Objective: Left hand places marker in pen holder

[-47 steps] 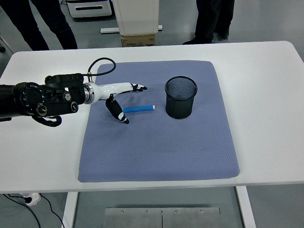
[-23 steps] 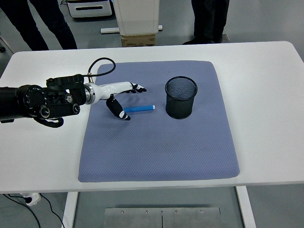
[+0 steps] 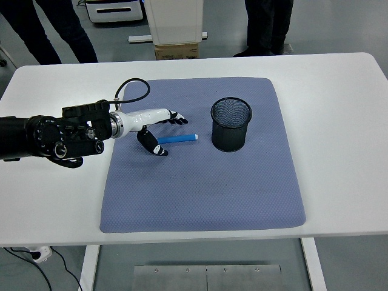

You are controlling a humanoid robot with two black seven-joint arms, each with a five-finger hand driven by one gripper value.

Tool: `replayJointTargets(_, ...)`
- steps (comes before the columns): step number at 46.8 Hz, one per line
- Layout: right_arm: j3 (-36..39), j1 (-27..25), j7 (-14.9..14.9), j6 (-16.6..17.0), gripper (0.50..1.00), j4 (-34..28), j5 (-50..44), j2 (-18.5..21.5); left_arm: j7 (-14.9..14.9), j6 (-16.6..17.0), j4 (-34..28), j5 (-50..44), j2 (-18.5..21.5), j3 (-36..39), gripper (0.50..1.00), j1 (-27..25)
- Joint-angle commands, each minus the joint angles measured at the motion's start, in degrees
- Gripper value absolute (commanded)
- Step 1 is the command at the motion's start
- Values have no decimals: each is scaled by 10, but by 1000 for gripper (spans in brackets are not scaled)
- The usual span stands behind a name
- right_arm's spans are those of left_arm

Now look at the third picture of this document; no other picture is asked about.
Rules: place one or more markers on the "grey metal base bar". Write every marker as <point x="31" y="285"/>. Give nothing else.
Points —
<point x="138" y="38"/>

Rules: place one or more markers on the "person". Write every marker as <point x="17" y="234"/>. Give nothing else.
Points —
<point x="266" y="24"/>
<point x="66" y="33"/>

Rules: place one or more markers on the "grey metal plate with screws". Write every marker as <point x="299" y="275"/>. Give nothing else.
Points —
<point x="206" y="279"/>

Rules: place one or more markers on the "black chair base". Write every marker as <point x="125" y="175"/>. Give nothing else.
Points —
<point x="2" y="59"/>

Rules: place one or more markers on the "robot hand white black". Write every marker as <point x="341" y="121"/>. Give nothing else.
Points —
<point x="145" y="116"/>

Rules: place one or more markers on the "cardboard box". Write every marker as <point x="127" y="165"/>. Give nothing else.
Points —
<point x="175" y="51"/>

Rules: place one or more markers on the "blue-grey textured mat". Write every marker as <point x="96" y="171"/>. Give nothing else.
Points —
<point x="197" y="188"/>

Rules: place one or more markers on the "blue marker pen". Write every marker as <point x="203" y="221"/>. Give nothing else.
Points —
<point x="179" y="138"/>

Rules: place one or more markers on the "white table leg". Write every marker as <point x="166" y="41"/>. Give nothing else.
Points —
<point x="89" y="269"/>
<point x="313" y="266"/>

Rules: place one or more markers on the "white appliance with black slot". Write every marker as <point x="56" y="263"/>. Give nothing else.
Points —
<point x="115" y="12"/>

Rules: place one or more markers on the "white power strip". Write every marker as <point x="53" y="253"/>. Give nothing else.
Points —
<point x="42" y="253"/>

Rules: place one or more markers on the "small grey floor plate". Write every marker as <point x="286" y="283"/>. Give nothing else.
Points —
<point x="289" y="48"/>

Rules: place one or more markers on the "white cabinet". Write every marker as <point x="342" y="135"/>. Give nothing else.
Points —
<point x="175" y="21"/>

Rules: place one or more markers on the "black mesh pen holder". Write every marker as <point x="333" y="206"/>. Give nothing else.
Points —
<point x="228" y="136"/>

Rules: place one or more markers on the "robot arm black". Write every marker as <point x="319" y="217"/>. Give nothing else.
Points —
<point x="45" y="136"/>

